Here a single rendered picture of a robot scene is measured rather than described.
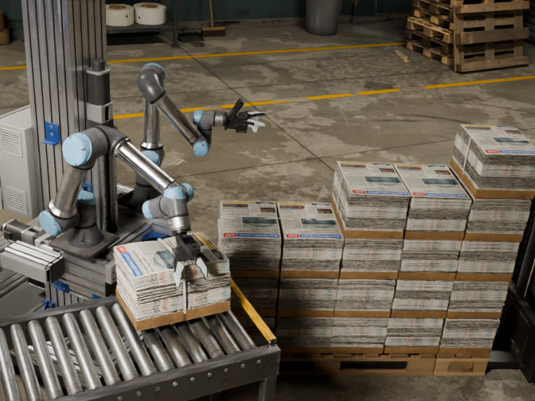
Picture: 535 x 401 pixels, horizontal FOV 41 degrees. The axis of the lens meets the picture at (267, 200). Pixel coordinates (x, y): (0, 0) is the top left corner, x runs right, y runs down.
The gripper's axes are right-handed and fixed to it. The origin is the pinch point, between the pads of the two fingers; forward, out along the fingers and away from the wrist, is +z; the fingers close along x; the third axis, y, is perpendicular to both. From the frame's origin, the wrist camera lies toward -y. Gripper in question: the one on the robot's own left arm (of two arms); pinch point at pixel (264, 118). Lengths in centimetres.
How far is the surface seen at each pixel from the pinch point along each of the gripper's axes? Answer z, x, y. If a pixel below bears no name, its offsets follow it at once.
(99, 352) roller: -55, 136, 26
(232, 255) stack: -11, 55, 43
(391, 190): 61, 39, 12
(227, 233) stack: -14, 51, 34
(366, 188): 49, 39, 12
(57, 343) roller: -71, 133, 26
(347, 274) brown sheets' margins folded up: 45, 51, 54
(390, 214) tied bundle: 61, 45, 21
